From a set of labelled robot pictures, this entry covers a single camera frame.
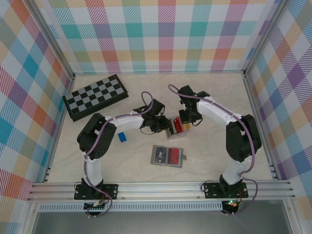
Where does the clear plastic card box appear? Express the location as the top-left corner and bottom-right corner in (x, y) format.
(165, 116), (191, 141)

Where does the black VIP card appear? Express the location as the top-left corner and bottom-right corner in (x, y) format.
(155, 146), (168, 166)

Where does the red card with dark stripe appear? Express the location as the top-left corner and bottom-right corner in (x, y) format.
(166, 147), (183, 165)

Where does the grey card holder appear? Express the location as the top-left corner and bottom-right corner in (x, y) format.
(150, 144), (188, 168)

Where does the black folding chess board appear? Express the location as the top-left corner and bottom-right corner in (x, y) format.
(62, 74), (129, 122)

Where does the small circuit board orange part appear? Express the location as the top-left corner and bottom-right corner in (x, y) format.
(224, 199), (241, 209)

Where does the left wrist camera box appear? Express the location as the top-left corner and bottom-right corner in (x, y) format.
(149, 99), (166, 117)

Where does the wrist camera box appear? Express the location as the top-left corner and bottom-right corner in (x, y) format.
(178, 85), (195, 98)
(149, 99), (166, 117)

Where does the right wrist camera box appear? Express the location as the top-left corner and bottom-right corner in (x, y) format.
(178, 85), (195, 98)

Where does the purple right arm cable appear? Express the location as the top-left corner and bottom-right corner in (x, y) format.
(168, 84), (259, 216)

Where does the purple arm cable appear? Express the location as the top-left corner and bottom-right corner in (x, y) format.
(168, 84), (259, 216)
(84, 91), (156, 218)

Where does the aluminium back rail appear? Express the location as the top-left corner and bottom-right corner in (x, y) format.
(72, 70), (247, 77)

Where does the aluminium mounting rail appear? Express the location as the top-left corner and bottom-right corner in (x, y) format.
(26, 181), (296, 202)

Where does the aluminium side rail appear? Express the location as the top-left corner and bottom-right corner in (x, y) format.
(43, 75), (75, 183)
(243, 73), (281, 181)

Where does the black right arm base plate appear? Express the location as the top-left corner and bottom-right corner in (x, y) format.
(203, 182), (249, 199)

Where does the perforated metal cable tray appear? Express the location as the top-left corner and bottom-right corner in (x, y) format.
(38, 203), (224, 212)

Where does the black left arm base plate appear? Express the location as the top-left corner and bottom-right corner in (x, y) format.
(74, 184), (119, 200)

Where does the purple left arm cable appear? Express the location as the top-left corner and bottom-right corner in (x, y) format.
(84, 91), (156, 218)

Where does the aluminium frame post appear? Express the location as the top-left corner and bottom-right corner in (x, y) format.
(28, 0), (75, 81)
(243, 0), (287, 76)

